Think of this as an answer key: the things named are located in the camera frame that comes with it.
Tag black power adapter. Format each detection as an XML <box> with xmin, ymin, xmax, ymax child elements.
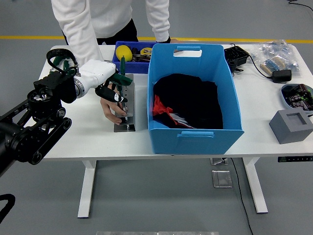
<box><xmin>271</xmin><ymin>69</ymin><xmax>292</xmax><ymax>83</ymax></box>

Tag person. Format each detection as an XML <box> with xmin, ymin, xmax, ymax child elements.
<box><xmin>50</xmin><ymin>0</ymin><xmax>186</xmax><ymax>125</ymax></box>

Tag black adapter cable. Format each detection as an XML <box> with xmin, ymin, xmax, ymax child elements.
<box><xmin>247</xmin><ymin>54</ymin><xmax>273</xmax><ymax>79</ymax></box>

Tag light blue folding box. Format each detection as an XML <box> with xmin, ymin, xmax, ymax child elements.
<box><xmin>147</xmin><ymin>43</ymin><xmax>245</xmax><ymax>155</ymax></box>

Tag silver metal tool stand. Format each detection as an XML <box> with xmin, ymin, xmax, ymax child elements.
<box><xmin>113</xmin><ymin>73</ymin><xmax>136</xmax><ymax>133</ymax></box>

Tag red cloth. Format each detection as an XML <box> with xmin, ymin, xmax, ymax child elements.
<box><xmin>153</xmin><ymin>94</ymin><xmax>173</xmax><ymax>117</ymax></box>

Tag white striped cloth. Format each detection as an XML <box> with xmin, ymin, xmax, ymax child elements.
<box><xmin>170</xmin><ymin>112</ymin><xmax>198</xmax><ymax>130</ymax></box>

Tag pale blue dish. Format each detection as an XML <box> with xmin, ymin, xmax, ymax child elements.
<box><xmin>280</xmin><ymin>83</ymin><xmax>313</xmax><ymax>112</ymax></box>

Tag black plastic tray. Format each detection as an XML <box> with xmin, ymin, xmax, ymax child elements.
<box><xmin>224</xmin><ymin>45</ymin><xmax>250</xmax><ymax>67</ymax></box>

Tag clear plastic component bags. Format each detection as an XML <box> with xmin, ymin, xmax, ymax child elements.
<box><xmin>250</xmin><ymin>40</ymin><xmax>300</xmax><ymax>74</ymax></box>

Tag dark small parts pile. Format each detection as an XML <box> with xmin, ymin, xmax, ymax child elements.
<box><xmin>132</xmin><ymin>47</ymin><xmax>150</xmax><ymax>62</ymax></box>

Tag square silver floor plate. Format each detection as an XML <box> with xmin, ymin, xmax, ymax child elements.
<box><xmin>211</xmin><ymin>169</ymin><xmax>232</xmax><ymax>188</ymax></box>

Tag grey block with square recess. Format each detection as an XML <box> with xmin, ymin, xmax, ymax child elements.
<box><xmin>268</xmin><ymin>109</ymin><xmax>313</xmax><ymax>144</ymax></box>

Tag black cloth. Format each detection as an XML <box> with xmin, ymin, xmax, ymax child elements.
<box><xmin>153</xmin><ymin>72</ymin><xmax>224</xmax><ymax>130</ymax></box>

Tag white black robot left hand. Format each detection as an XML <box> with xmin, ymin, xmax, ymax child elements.
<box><xmin>78</xmin><ymin>59</ymin><xmax>128</xmax><ymax>103</ymax></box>

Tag black table control panel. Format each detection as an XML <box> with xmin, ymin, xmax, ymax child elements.
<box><xmin>277</xmin><ymin>155</ymin><xmax>313</xmax><ymax>163</ymax></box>

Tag person's right hand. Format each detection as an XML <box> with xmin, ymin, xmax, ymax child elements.
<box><xmin>100</xmin><ymin>96</ymin><xmax>128</xmax><ymax>125</ymax></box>

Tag black floor cable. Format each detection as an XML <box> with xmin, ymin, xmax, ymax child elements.
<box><xmin>229</xmin><ymin>158</ymin><xmax>254</xmax><ymax>235</ymax></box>

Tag white table leg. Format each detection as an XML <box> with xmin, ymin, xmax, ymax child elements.
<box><xmin>242</xmin><ymin>157</ymin><xmax>268</xmax><ymax>213</ymax></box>
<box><xmin>77</xmin><ymin>160</ymin><xmax>96</xmax><ymax>218</ymax></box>

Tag thin black looped cable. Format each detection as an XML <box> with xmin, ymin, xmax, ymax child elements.
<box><xmin>287</xmin><ymin>0</ymin><xmax>313</xmax><ymax>12</ymax></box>

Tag dark blue plastic bin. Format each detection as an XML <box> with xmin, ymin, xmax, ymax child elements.
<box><xmin>112</xmin><ymin>41</ymin><xmax>157</xmax><ymax>74</ymax></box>

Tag large green T-handle hex wrench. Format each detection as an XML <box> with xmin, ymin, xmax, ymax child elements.
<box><xmin>119</xmin><ymin>56</ymin><xmax>128</xmax><ymax>75</ymax></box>
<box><xmin>107</xmin><ymin>73</ymin><xmax>134</xmax><ymax>122</ymax></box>

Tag beige resistor strip bundle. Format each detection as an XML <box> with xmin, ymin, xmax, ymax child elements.
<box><xmin>259</xmin><ymin>55</ymin><xmax>286</xmax><ymax>76</ymax></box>

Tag electronic components pile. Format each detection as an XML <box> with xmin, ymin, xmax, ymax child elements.
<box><xmin>282</xmin><ymin>84</ymin><xmax>313</xmax><ymax>110</ymax></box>

